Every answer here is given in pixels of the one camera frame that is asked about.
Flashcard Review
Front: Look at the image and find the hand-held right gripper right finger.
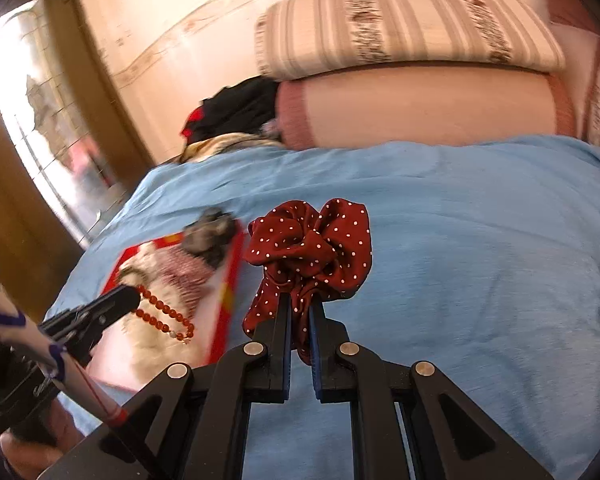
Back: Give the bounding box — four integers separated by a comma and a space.
307, 302, 556, 480

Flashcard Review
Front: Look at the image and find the white striped wrapped cable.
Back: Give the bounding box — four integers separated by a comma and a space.
0, 260, 157, 468

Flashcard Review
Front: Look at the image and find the red box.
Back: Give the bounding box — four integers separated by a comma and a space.
87, 220, 246, 393

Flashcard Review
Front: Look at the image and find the dark brown scrunchie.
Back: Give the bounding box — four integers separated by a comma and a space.
182, 207, 238, 268

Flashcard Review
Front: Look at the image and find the pink bolster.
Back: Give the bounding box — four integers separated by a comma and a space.
275, 62, 578, 152

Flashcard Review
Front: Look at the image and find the blue cloth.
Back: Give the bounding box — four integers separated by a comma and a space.
45, 135, 600, 480

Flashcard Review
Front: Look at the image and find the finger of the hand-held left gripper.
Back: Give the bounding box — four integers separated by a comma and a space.
40, 285, 142, 368

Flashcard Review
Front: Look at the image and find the red beaded bracelet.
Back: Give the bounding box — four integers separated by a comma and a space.
135, 285, 197, 346

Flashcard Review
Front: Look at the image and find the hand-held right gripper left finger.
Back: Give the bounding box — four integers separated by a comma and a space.
37, 290, 293, 480

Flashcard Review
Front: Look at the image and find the striped floral pillow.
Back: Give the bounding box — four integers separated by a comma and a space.
255, 0, 567, 82

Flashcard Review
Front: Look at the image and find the red white striped scrunchie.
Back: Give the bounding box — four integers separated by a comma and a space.
155, 246, 217, 313

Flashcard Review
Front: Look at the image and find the beige patterned scarf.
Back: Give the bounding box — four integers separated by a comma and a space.
177, 132, 287, 164

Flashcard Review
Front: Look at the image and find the red white-dotted scrunchie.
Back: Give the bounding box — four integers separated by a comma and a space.
241, 199, 372, 366

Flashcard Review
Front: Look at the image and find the person's left hand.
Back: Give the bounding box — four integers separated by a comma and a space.
0, 399, 87, 478

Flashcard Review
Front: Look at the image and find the wooden door frame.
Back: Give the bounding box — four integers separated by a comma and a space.
0, 0, 157, 268

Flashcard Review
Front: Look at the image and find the black cloth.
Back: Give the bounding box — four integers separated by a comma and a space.
181, 76, 281, 146

